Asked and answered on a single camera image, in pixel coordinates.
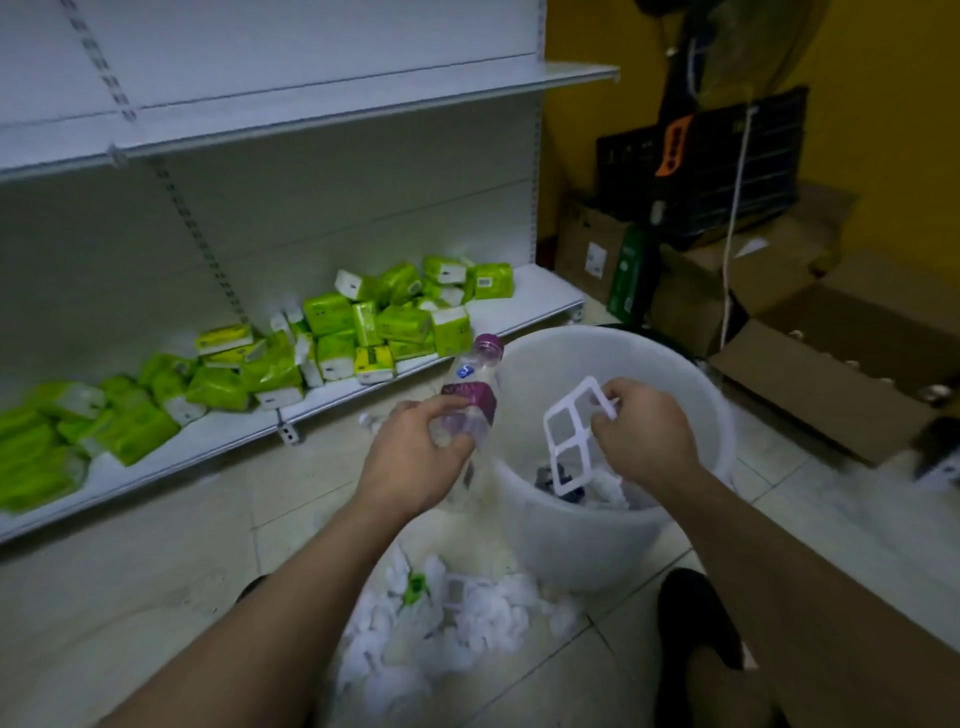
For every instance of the person's left hand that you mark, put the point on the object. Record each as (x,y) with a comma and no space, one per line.
(405,465)

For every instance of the person's right hand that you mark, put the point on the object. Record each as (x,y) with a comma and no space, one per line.
(652,442)

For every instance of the person's left thumb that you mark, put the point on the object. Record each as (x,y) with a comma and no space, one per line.
(456,450)

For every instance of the person's right thumb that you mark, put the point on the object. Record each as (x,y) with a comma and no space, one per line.
(604,435)

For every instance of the white plastic grid frame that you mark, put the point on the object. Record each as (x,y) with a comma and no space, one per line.
(564,405)

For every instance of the clear bottle with purple cap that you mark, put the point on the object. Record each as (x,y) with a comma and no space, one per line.
(476,386)

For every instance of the person's right forearm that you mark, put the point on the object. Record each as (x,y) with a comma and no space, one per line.
(795,600)

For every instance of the person's left forearm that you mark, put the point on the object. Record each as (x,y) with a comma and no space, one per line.
(277,622)

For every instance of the rubbish inside bin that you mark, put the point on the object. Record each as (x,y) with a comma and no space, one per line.
(570,484)

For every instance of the white plastic waste bin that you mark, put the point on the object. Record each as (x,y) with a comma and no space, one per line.
(592,547)

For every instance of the small green wrapper scrap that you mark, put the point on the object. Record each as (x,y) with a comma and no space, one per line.
(415,589)

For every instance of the green carton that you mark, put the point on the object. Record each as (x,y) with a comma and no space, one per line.
(626,277)

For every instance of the pile of crumpled white tissues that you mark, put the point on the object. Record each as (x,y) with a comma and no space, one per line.
(480,615)

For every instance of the small cardboard box white label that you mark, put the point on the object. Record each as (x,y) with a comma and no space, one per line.
(581,251)

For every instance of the person's black right shoe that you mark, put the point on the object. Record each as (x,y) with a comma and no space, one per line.
(694,622)

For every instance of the large open cardboard box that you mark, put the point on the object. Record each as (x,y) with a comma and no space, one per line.
(832,390)

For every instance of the pile of green tissue packets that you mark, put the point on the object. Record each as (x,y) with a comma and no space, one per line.
(225,382)

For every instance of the person's right leg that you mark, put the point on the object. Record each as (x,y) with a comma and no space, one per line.
(724,694)

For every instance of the row of bottles in box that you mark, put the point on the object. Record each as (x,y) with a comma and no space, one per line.
(892,375)

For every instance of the black plastic crate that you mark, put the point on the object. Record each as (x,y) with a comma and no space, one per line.
(750,172)

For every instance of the white metal shelving unit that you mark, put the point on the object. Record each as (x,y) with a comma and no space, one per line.
(300,187)

